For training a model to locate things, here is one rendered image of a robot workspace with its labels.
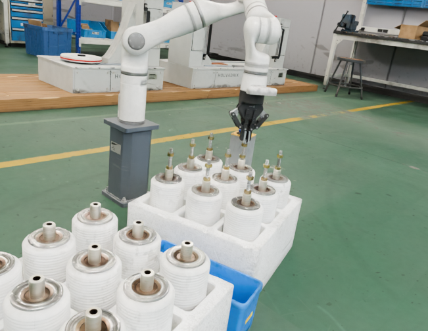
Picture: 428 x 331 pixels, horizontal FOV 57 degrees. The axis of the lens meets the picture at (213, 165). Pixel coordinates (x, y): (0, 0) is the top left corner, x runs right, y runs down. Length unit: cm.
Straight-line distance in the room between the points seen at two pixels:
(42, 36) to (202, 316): 490
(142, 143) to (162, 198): 41
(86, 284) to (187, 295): 18
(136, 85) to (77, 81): 163
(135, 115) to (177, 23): 34
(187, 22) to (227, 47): 636
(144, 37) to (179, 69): 242
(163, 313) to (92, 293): 14
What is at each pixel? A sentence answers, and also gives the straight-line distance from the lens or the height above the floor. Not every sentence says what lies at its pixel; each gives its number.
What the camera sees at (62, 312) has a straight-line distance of 68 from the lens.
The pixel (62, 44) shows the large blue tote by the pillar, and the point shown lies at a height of 17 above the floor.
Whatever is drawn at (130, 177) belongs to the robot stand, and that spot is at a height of 11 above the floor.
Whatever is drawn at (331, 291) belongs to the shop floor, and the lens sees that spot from 123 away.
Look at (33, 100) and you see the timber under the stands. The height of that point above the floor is 6.
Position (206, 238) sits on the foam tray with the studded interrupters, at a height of 16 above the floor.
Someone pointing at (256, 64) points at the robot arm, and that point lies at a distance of 116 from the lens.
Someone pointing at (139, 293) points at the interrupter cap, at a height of 25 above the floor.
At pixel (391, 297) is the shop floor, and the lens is 130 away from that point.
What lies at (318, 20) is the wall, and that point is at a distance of 667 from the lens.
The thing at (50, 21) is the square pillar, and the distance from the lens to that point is 744.
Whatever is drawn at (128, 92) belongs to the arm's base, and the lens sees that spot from 142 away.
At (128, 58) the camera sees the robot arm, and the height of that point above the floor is 52.
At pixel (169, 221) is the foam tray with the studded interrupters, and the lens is 106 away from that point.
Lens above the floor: 68
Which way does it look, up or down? 20 degrees down
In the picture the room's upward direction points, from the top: 7 degrees clockwise
